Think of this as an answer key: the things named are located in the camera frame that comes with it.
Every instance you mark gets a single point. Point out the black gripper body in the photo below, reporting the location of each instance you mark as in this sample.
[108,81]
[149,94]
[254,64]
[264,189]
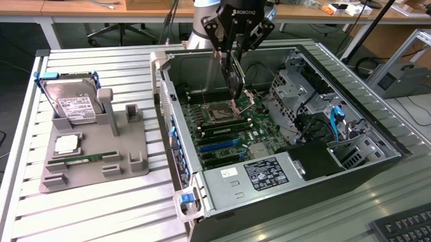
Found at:
[242,17]

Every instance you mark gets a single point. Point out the graphics card with black cooler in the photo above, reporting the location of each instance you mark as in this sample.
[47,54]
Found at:
[235,83]

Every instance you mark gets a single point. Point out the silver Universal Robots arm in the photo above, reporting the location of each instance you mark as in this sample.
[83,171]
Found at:
[201,30]

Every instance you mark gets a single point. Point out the small orange box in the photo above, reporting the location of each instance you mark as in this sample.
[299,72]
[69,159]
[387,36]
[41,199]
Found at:
[328,10]

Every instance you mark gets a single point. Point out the brown cardboard box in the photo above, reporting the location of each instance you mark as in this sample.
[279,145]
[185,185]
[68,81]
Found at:
[148,5]

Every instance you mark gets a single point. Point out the black RAM slot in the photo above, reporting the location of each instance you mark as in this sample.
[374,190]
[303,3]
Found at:
[209,98]
[220,123]
[208,92]

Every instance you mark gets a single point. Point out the silver drive cage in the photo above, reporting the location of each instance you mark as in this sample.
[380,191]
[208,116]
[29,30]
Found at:
[286,93]

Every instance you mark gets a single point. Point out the black office chair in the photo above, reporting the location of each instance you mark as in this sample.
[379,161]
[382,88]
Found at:
[120,30]

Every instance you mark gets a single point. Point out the open socket cover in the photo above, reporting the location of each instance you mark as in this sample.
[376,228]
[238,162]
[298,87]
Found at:
[248,103]

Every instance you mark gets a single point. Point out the small white box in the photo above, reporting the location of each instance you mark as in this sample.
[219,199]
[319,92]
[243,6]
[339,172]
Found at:
[358,10]

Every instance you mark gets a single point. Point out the black stand pole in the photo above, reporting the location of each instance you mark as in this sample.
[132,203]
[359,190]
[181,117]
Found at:
[370,27]

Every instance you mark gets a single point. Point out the CPU socket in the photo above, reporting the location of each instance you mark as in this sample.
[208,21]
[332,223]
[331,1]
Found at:
[220,113]

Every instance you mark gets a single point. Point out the black monitor stand base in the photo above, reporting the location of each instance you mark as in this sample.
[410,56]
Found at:
[370,3]

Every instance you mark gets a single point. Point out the black installed RAM stick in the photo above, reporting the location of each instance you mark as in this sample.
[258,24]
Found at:
[223,131]

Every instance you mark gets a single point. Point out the green motherboard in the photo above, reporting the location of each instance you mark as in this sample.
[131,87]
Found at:
[266,137]

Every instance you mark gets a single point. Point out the black expansion slot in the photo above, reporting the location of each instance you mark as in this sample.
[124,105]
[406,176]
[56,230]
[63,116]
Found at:
[222,161]
[213,141]

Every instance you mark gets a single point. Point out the flat white box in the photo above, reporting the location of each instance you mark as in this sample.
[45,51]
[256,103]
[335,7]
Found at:
[415,13]

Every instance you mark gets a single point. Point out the grey box machine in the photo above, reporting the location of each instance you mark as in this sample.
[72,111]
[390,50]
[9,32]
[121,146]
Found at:
[403,83]

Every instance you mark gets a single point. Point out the silver chipset heatsink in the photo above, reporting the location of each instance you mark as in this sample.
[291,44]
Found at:
[260,150]

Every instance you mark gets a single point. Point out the silver disk bay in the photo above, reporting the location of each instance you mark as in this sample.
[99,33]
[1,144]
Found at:
[356,153]

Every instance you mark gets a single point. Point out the grey plastic parts rack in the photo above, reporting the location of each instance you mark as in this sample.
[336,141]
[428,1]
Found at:
[93,141]

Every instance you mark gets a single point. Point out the silver CPU chip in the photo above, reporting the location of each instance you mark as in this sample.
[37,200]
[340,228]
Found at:
[67,145]

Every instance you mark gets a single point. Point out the green RAM stick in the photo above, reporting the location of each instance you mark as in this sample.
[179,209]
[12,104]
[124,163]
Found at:
[87,158]

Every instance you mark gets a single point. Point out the grey power supply unit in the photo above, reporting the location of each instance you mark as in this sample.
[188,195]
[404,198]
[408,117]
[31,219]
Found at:
[228,194]

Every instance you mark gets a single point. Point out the blue case latch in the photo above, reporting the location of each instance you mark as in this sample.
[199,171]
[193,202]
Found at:
[187,198]

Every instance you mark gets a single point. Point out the open black PC case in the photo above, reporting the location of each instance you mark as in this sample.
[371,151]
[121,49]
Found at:
[319,206]

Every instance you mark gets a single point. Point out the black keyboard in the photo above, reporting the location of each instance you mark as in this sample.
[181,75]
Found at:
[403,227]

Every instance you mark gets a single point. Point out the aluminium profile frame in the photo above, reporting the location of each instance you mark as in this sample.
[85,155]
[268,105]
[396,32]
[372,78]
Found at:
[408,41]

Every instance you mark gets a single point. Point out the wooden desk with white frame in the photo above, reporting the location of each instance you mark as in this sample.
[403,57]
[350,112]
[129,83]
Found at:
[57,10]

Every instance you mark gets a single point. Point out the hard disk in blue bracket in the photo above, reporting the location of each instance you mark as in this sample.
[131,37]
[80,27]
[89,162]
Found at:
[67,93]

